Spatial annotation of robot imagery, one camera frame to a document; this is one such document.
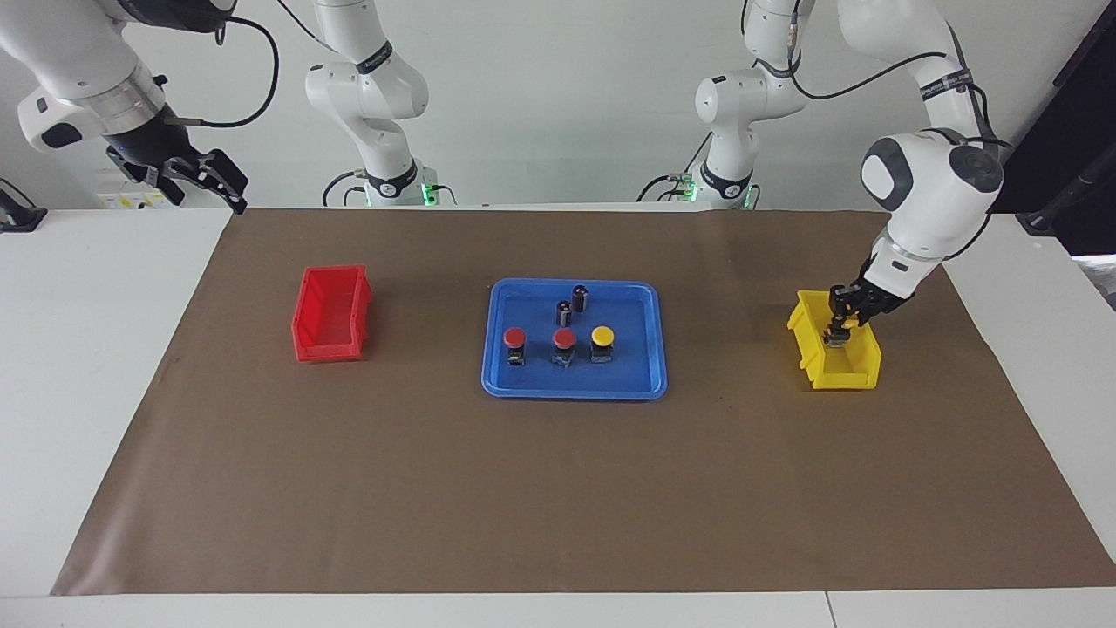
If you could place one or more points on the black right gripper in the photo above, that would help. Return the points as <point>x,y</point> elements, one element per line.
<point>161,157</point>

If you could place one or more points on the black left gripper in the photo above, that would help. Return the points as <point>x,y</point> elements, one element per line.
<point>872,296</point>

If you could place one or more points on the yellow push button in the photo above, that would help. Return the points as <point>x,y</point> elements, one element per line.
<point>602,335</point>
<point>837,337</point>

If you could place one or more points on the red push button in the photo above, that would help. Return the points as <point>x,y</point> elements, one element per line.
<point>564,338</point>
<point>514,338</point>

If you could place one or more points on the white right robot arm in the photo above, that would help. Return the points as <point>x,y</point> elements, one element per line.
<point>70,52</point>

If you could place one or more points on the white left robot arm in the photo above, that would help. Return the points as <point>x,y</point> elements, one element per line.
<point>933,192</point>

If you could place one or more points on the blue plastic tray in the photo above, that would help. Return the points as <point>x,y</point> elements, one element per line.
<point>628,366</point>

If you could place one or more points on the yellow plastic parts bin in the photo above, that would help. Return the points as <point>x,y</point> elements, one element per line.
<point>841,377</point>

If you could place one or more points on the red plastic parts bin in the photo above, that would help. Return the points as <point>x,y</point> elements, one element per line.
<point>327,349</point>

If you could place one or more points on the small black desk device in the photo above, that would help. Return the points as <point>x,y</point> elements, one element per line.
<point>22,218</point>

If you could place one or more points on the black cylindrical capacitor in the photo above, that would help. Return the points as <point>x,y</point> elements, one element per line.
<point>580,298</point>
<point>564,314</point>

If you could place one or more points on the brown paper table mat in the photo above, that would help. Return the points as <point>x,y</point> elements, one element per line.
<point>558,488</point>

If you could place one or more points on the white wall socket box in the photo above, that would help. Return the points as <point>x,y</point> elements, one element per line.
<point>131,200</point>

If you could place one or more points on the dark wall panel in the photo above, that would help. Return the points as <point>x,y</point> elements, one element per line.
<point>1055,131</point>

